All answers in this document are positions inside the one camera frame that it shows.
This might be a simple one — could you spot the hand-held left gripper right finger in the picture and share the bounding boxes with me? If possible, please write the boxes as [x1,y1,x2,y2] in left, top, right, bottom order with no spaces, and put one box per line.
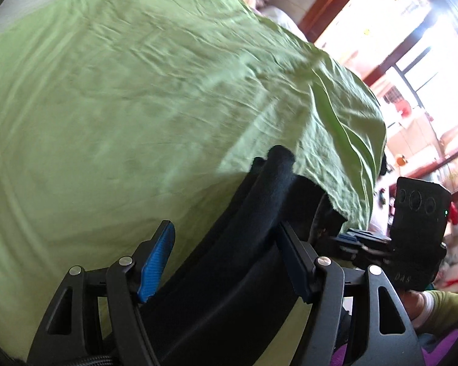
[277,220,425,366]

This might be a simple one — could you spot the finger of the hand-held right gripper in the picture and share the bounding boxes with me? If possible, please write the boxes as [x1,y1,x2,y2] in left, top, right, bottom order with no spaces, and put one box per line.
[330,228,395,271]

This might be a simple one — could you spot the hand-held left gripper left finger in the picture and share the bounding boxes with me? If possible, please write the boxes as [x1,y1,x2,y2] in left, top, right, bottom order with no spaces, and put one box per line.
[26,220,176,366]

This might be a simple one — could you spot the black pants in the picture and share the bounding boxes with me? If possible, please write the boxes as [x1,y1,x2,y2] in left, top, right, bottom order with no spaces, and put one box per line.
[101,145,352,366]

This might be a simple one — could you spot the person's right hand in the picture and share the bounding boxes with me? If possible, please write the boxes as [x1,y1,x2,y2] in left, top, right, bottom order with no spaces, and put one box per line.
[402,291,426,328]

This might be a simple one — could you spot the purple cloth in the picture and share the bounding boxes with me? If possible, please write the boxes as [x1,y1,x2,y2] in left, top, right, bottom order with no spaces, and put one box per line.
[330,328,458,366]

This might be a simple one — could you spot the green bed sheet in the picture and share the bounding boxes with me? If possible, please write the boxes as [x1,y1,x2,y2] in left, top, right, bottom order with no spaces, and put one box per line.
[0,0,388,366]

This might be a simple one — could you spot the black braided cable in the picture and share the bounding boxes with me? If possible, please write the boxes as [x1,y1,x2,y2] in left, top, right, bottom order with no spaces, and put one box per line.
[57,354,117,366]

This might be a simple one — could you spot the wooden window frame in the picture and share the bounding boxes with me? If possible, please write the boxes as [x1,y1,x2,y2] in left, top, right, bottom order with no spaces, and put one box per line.
[300,0,458,203]

